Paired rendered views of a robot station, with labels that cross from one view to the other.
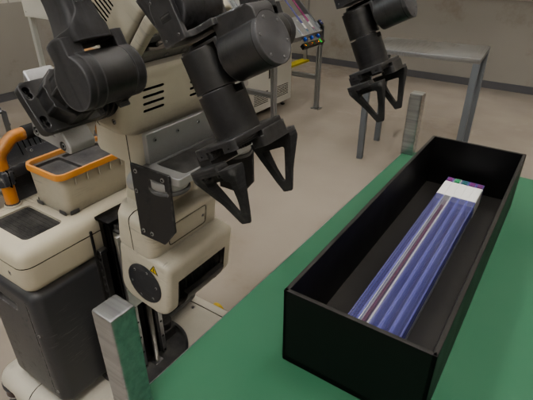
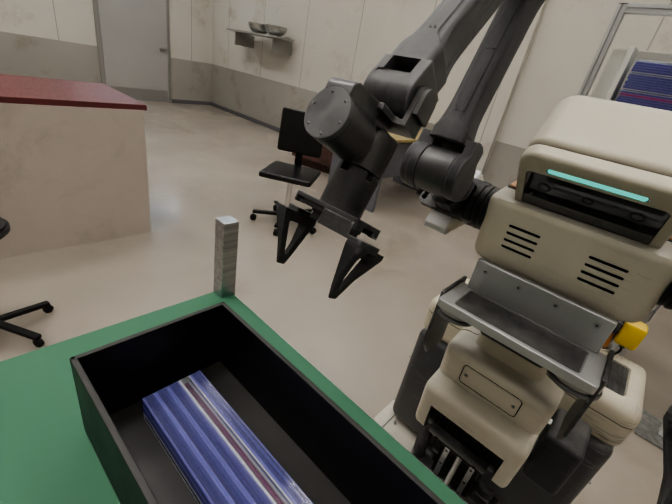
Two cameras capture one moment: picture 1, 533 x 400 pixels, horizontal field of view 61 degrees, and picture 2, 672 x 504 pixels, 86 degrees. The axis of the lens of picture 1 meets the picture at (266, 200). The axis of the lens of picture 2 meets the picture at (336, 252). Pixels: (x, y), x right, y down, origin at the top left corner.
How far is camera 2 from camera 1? 0.68 m
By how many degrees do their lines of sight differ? 80
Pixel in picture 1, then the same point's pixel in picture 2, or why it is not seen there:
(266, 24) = (329, 98)
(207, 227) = (508, 423)
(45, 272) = not seen: hidden behind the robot
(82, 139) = (437, 222)
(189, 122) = (541, 295)
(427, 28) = not seen: outside the picture
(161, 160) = (479, 294)
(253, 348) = not seen: hidden behind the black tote
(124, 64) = (439, 164)
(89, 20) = (452, 124)
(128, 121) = (481, 240)
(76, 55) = (422, 142)
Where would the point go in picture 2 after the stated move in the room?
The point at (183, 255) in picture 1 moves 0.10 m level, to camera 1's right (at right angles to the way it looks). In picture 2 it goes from (452, 395) to (459, 438)
